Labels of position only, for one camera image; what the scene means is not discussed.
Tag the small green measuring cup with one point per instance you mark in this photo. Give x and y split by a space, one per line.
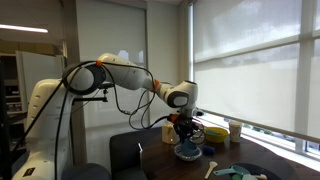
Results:
236 177

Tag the black and white patterned bowl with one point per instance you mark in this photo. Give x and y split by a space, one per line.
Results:
186 157

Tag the yellow bowl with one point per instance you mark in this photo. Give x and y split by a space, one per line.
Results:
216 135

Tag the white paper cup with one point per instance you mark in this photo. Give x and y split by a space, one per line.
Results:
235 131

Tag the black chair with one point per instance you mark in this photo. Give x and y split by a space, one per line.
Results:
126 153

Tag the grey blue stool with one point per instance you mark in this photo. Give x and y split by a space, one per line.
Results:
85 171

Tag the black camera on stand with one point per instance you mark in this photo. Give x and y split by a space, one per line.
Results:
107 85

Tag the large white roller blind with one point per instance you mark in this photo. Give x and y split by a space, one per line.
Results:
253 66

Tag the white tag on chair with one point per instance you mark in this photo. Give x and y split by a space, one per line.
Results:
140 147

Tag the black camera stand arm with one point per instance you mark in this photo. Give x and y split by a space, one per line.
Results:
90 99

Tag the whiteboard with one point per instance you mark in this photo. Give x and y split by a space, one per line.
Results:
40 66

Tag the narrow white roller blind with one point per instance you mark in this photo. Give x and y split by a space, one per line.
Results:
110 30

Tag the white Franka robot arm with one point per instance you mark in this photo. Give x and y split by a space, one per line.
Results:
46 110

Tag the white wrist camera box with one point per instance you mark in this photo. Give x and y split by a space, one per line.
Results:
198 113

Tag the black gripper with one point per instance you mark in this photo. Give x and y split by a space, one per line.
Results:
185 125

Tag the dark storage shelf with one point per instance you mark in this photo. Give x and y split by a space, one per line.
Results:
11 96

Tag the large blue measuring cup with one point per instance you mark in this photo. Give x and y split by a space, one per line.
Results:
188 148

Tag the white measuring spoon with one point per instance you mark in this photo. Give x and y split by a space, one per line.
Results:
256 177

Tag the ceiling light strip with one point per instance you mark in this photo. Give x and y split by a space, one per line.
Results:
23 28

